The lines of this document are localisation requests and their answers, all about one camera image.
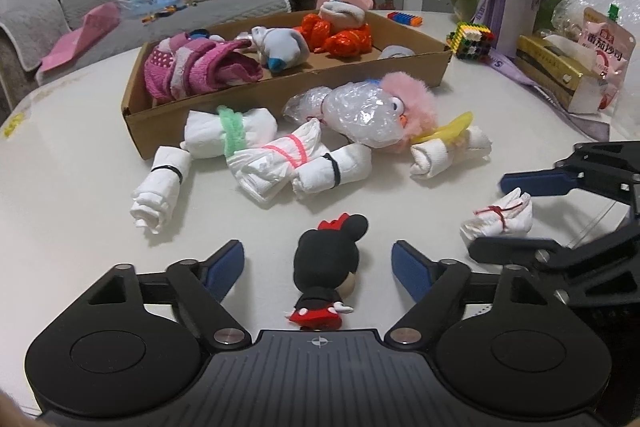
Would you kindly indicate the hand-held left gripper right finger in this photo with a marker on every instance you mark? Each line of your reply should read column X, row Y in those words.
column 412, row 269

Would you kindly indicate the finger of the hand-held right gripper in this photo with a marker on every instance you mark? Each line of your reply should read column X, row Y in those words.
column 540, row 183
column 550, row 257

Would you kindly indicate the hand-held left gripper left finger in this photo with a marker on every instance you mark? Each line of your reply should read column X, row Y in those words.
column 225, row 268

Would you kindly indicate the white tissue bundle red tie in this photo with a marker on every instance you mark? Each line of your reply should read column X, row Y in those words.
column 500, row 224

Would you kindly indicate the black mouse figure red bow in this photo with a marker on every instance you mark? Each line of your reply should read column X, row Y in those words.
column 325, row 257

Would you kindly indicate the white tissue bundle black tie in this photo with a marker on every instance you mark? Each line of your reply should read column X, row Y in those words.
column 350, row 164
column 160, row 197

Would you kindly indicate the white tissue bundle pink tie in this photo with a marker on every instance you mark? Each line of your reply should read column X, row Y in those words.
column 255, row 172

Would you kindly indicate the white tissue bundle yellow tie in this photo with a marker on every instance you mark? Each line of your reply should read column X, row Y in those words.
column 435, row 159

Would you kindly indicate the white tissue bundle green tie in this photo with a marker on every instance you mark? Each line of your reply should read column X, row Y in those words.
column 200, row 137

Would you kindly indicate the shallow cardboard box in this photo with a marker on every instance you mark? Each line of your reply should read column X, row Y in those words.
column 165, row 127

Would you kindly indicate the pink fluffy plush toy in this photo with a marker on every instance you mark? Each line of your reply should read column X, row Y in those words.
column 415, row 92

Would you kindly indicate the bubble wrap bundle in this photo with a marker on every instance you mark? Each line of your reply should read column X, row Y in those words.
column 360, row 117

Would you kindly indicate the small grey sock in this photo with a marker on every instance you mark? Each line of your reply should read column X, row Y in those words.
column 395, row 52

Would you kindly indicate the white grey plush toy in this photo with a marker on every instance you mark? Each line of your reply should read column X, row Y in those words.
column 285, row 47

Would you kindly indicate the orange red plastic bag bundle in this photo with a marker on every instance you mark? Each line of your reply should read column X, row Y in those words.
column 350, row 41
column 315, row 32

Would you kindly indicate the grey white sock ball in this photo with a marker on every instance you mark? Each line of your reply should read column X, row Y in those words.
column 340, row 14

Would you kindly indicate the white desktop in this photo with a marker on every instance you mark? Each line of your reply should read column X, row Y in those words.
column 75, row 182

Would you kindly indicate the gold tissue box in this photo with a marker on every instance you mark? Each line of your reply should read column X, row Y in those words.
column 550, row 62

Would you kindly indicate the pink spout pouch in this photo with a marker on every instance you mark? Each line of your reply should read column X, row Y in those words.
column 605, row 52

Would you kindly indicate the colourful bead cube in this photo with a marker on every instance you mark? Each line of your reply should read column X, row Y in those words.
column 470, row 42

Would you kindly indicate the red blue orange brick strip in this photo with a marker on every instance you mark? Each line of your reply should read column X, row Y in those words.
column 405, row 18

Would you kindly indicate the scattered toy bricks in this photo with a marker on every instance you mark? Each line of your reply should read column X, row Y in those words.
column 165, row 12

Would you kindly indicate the pink paper bag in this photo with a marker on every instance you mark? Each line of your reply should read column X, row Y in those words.
column 85, row 37

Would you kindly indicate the clear blue plastic bag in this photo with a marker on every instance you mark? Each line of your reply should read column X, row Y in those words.
column 132, row 4

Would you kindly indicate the grey quilted armrest cover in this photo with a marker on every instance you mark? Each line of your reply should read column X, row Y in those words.
column 30, row 27

